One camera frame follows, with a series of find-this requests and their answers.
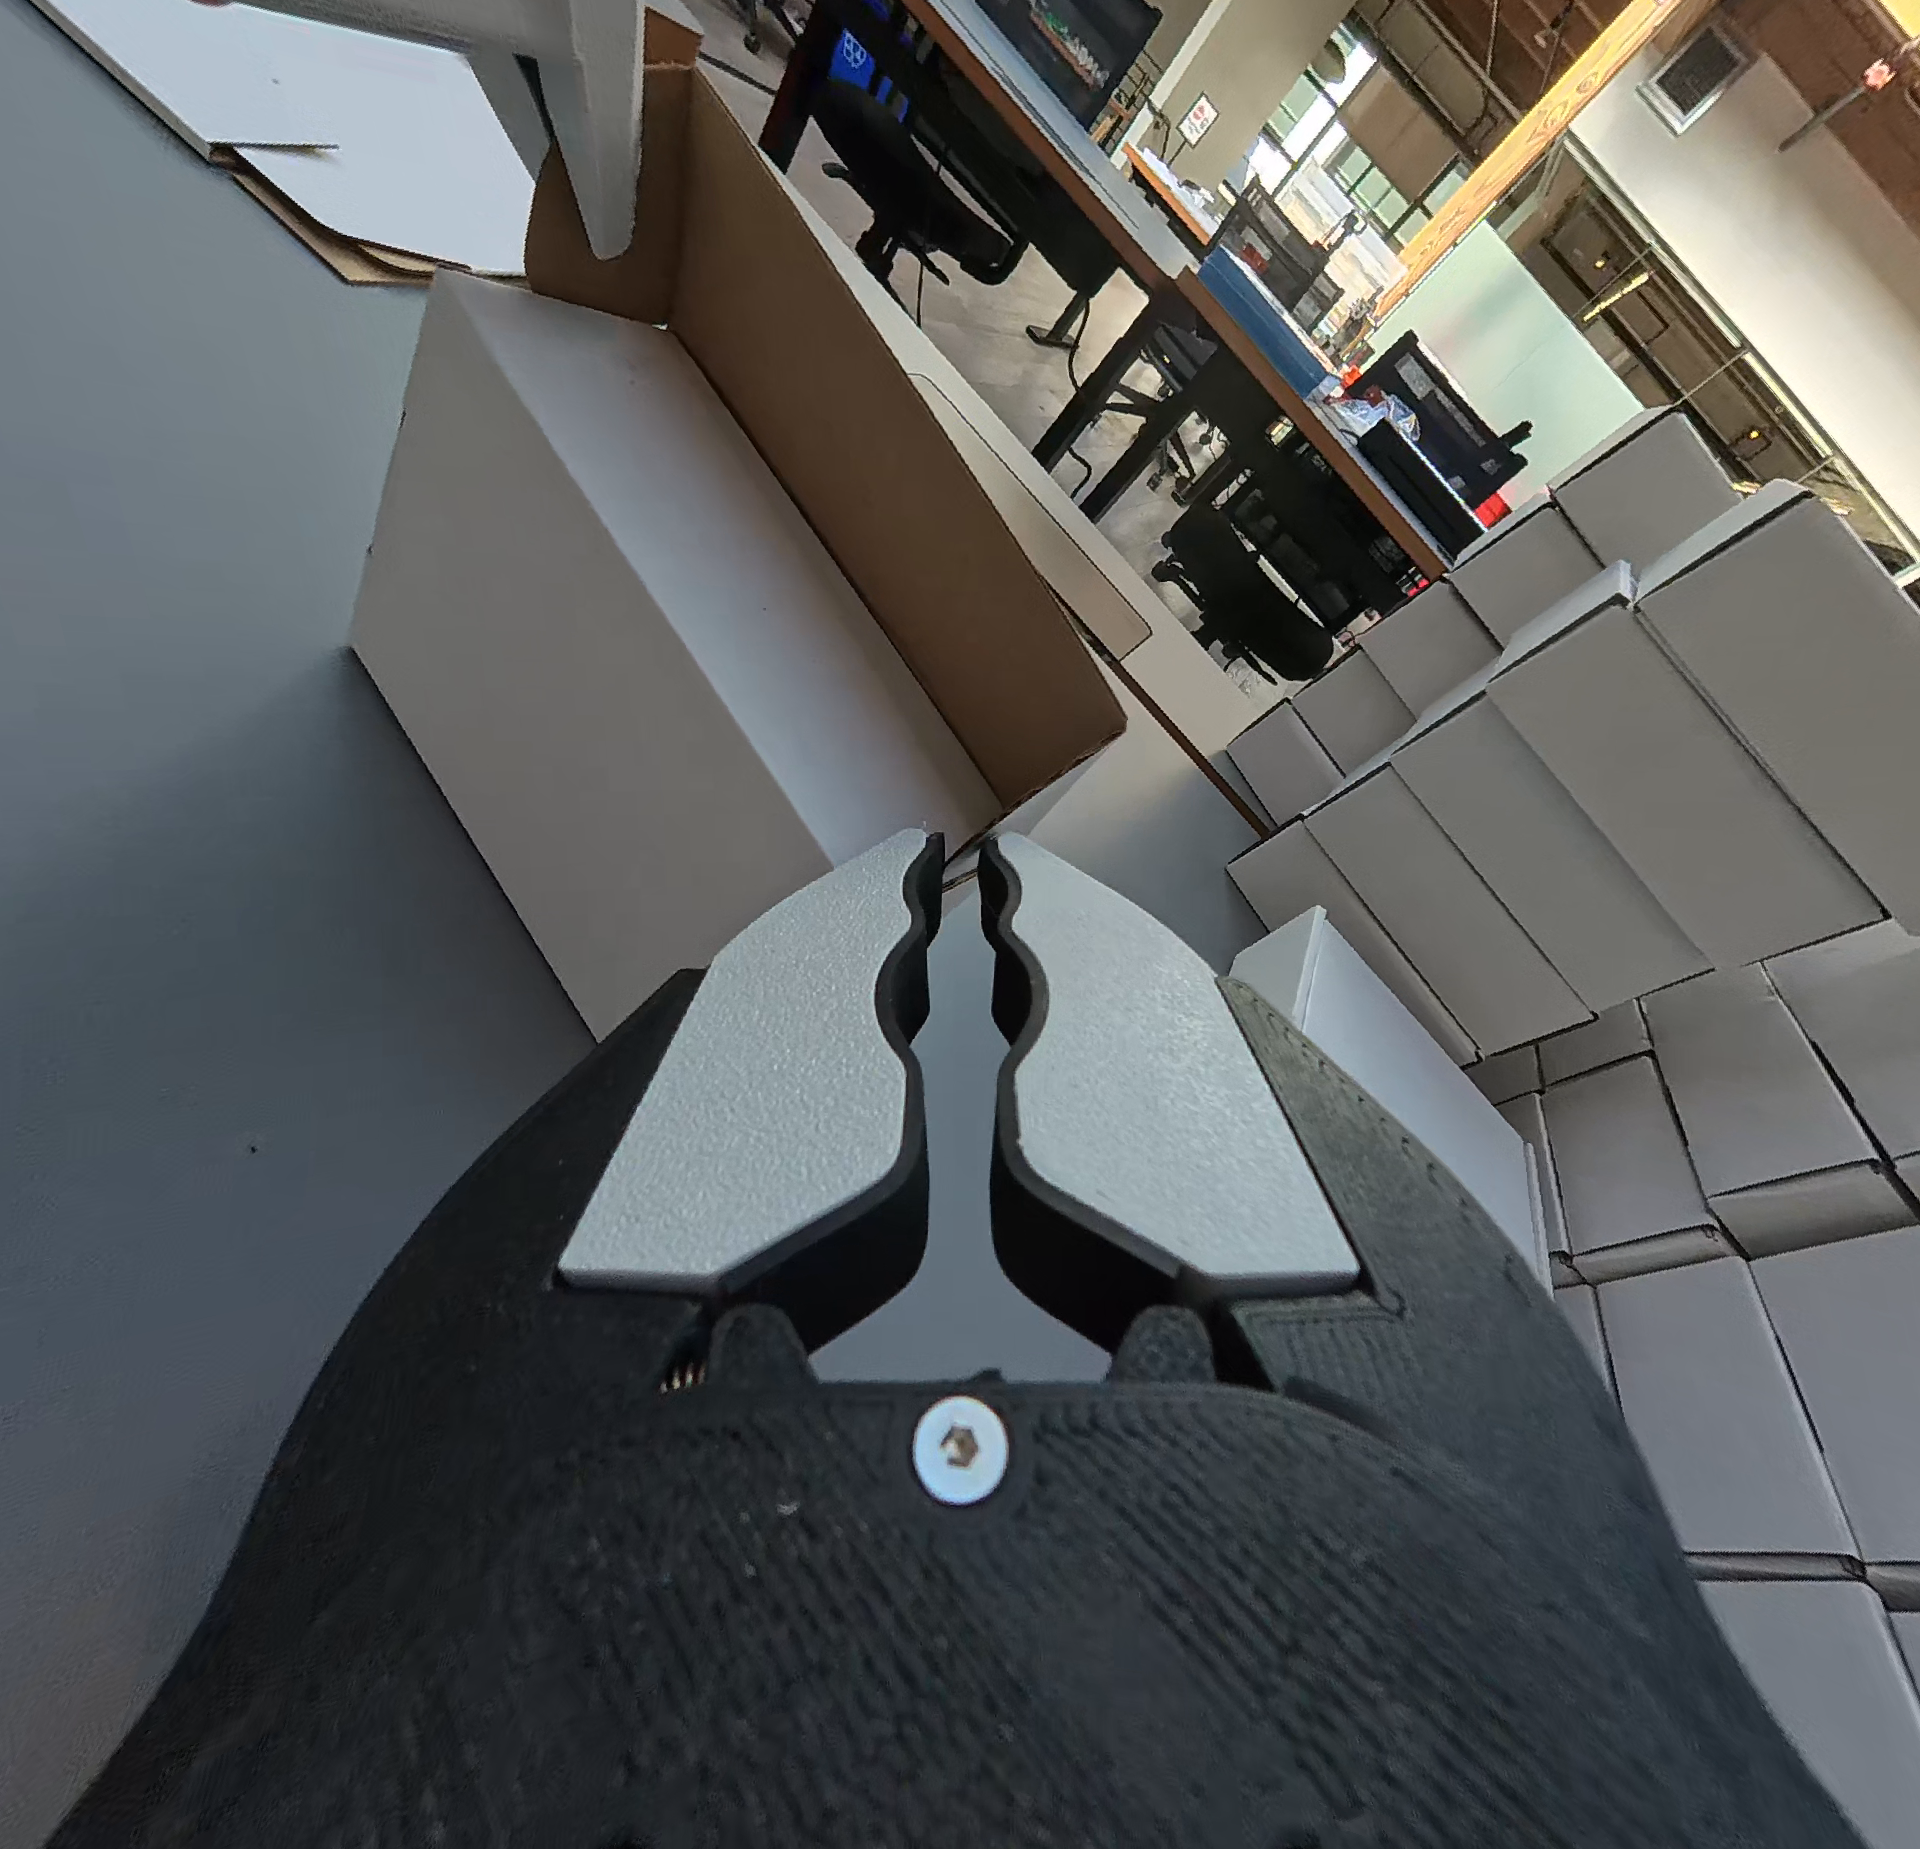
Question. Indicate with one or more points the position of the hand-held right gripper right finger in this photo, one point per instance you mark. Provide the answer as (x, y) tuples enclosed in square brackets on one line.
[(1155, 1098)]

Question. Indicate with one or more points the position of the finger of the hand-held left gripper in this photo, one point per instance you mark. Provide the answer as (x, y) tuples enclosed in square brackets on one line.
[(593, 109)]

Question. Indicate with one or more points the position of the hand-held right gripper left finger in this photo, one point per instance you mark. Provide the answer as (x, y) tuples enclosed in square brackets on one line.
[(749, 1098)]

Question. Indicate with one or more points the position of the white cardboard box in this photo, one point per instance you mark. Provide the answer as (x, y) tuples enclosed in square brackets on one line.
[(631, 575)]

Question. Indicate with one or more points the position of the blue flat box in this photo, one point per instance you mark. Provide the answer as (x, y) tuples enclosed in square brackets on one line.
[(1265, 304)]

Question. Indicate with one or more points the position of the flat white cardboard sheet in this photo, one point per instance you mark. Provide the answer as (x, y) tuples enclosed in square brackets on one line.
[(299, 78)]

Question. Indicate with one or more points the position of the black office chair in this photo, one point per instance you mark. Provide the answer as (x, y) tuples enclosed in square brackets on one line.
[(929, 200), (1243, 589)]

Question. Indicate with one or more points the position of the wooden edged office desk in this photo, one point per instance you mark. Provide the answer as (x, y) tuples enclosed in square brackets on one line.
[(1037, 94), (1290, 410)]

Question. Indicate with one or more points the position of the black computer monitor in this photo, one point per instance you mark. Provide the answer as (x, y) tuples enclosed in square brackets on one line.
[(1072, 20)]

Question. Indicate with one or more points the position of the pile of white folded boxes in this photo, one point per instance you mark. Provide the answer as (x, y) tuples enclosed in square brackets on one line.
[(1649, 891)]

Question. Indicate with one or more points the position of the black equipment case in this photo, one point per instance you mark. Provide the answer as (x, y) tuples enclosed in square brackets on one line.
[(1440, 432)]

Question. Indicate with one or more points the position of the yellow ceiling beam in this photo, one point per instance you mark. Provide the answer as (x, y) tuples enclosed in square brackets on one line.
[(1649, 48)]

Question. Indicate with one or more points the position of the wall air vent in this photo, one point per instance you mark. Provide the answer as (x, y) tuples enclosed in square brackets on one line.
[(1695, 75)]

